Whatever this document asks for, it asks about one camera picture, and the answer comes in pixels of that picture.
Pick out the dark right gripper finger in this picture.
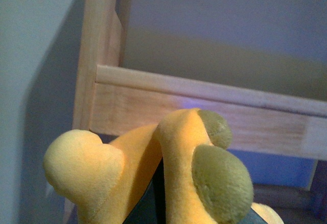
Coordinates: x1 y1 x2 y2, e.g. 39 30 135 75
124 157 266 224

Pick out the orange plush toy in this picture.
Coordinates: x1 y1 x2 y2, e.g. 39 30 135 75
43 108 282 223

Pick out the left wooden shelf unit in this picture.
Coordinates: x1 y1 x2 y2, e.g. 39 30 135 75
62 0 327 224

